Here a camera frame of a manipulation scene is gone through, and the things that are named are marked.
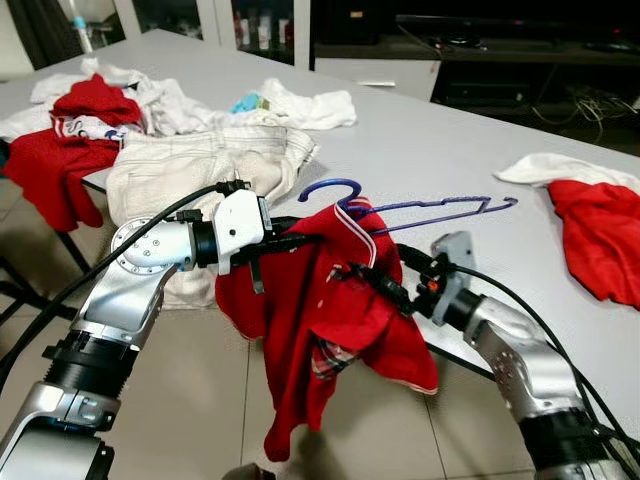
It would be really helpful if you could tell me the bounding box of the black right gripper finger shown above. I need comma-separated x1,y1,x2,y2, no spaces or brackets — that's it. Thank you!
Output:
345,264,415,317
395,243,443,281

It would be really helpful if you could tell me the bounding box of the red polo shirt plaid trim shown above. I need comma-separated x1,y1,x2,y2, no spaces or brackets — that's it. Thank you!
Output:
213,198,441,463

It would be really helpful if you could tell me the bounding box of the purple plastic clothes hanger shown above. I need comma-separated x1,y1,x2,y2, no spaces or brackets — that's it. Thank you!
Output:
297,178,520,237

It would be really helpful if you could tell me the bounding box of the cream denim jacket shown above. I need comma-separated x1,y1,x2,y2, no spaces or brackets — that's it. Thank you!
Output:
105,125,321,309

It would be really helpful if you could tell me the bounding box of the red sweater with white band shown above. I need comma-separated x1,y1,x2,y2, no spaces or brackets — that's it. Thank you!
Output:
3,73,146,233

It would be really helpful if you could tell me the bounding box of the white drawer unit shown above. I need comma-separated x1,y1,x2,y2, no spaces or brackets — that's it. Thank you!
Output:
312,58,441,103

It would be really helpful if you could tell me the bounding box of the red jacket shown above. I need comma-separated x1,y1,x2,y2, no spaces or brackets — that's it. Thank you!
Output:
547,178,640,307

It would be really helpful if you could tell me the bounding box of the black table leg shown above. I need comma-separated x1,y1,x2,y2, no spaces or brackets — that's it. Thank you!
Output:
55,230,91,276

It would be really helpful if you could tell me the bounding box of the grey robot leg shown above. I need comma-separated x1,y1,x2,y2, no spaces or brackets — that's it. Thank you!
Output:
222,462,276,480

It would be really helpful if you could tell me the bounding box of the black low TV bench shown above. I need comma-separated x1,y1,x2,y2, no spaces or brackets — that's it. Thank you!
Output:
310,0,640,126

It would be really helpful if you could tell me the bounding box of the tall black cabinet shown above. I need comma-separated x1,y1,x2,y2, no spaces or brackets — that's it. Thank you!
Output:
312,0,396,46

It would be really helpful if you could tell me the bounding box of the white cabinet with glass doors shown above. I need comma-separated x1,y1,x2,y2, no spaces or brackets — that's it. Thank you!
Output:
110,0,313,71

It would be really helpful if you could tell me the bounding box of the black flat television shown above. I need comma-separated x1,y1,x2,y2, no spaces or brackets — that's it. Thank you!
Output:
395,12,640,51

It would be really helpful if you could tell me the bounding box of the dark grey curtain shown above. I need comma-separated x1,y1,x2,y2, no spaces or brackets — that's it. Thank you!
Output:
5,0,86,71

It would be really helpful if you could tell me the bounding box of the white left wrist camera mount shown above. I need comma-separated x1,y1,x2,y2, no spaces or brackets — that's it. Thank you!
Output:
213,188,273,276

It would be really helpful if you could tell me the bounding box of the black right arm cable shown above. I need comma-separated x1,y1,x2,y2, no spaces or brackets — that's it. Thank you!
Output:
440,262,640,471

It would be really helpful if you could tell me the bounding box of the tangle of pale cables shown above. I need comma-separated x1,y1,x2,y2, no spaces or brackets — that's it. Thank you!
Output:
535,85,640,136

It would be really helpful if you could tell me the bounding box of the clothes rack frame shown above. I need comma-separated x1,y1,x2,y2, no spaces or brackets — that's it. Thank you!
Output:
0,255,71,331

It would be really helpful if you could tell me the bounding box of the appliance with teal hose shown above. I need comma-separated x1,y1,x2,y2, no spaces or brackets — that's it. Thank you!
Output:
65,10,101,56

